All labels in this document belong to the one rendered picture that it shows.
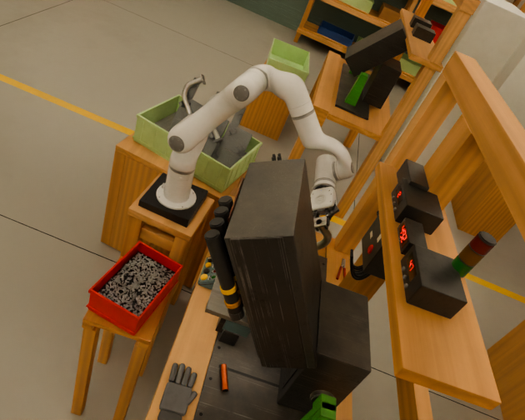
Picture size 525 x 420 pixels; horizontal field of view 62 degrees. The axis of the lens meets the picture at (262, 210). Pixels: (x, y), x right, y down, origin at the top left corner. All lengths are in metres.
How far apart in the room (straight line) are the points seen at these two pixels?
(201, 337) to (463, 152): 1.09
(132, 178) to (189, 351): 1.29
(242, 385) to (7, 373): 1.33
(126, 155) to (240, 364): 1.40
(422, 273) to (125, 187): 1.91
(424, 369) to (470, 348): 0.18
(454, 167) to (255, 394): 1.00
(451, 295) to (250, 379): 0.78
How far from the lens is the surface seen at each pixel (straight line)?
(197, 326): 1.69
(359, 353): 1.45
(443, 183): 1.55
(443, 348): 1.19
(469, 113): 1.55
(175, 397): 1.52
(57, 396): 2.51
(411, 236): 1.35
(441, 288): 1.20
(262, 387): 1.65
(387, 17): 7.79
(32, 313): 2.75
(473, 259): 1.27
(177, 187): 2.04
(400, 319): 1.16
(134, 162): 2.56
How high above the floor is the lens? 2.28
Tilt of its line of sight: 38 degrees down
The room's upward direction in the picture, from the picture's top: 25 degrees clockwise
